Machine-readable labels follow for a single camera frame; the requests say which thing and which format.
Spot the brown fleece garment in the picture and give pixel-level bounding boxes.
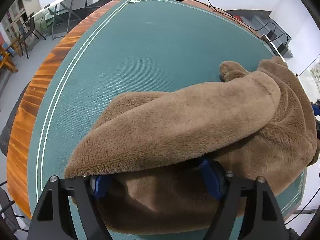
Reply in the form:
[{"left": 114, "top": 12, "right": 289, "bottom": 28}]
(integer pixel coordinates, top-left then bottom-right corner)
[{"left": 64, "top": 56, "right": 319, "bottom": 235}]

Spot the glass top folding table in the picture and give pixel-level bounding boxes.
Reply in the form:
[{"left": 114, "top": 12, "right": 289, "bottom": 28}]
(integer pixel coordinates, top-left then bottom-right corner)
[{"left": 32, "top": 0, "right": 93, "bottom": 41}]

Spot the black leather seat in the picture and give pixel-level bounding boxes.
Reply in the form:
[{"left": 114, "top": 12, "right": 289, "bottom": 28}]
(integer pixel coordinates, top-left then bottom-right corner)
[{"left": 0, "top": 83, "right": 29, "bottom": 157}]

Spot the hanging scroll painting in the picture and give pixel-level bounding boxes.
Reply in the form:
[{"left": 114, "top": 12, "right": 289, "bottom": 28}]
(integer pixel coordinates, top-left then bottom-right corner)
[{"left": 298, "top": 55, "right": 320, "bottom": 101}]

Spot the wooden chair with blue seat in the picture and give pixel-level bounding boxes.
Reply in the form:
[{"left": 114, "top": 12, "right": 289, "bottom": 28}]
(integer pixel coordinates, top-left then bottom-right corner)
[{"left": 0, "top": 44, "right": 18, "bottom": 73}]

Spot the white power strip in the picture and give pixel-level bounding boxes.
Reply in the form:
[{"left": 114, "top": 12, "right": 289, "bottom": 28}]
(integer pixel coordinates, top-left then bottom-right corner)
[{"left": 261, "top": 35, "right": 286, "bottom": 62}]

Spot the black power adapter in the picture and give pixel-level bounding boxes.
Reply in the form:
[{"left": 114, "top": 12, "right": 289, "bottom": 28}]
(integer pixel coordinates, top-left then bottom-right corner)
[
  {"left": 267, "top": 30, "right": 277, "bottom": 40},
  {"left": 277, "top": 43, "right": 289, "bottom": 56}
]

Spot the black chair near cabinet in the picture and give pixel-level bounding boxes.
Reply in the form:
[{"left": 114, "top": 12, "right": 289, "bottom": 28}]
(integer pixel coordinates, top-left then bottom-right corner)
[{"left": 17, "top": 12, "right": 46, "bottom": 58}]

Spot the green table mat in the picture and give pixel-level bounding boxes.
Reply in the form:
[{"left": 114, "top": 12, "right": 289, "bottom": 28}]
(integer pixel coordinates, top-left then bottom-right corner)
[{"left": 26, "top": 0, "right": 308, "bottom": 240}]

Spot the beige storage cabinet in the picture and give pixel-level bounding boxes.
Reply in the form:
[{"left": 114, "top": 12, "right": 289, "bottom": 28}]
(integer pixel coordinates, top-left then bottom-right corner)
[{"left": 1, "top": 0, "right": 41, "bottom": 44}]

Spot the black cable on table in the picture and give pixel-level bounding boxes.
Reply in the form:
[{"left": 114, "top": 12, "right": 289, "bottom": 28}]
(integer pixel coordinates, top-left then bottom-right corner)
[{"left": 151, "top": 0, "right": 291, "bottom": 43}]

